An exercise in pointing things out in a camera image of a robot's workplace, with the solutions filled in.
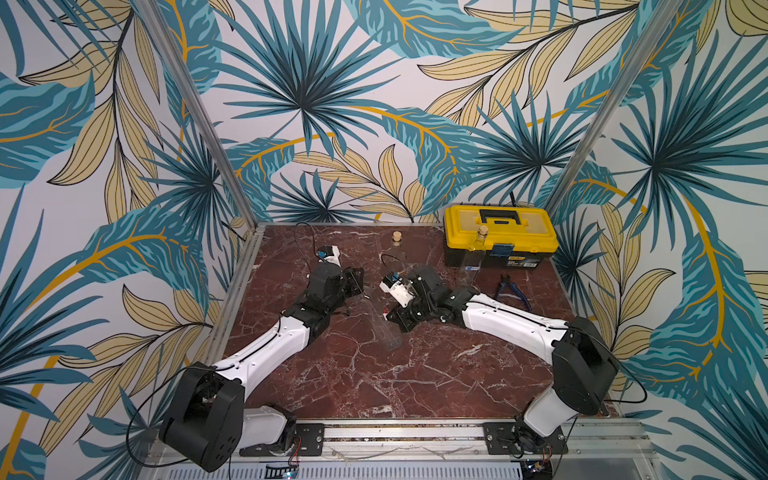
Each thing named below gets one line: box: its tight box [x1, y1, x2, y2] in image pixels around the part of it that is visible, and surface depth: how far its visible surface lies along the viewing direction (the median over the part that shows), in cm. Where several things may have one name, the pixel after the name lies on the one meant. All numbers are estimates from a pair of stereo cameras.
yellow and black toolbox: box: [443, 204, 559, 269], surface depth 99 cm
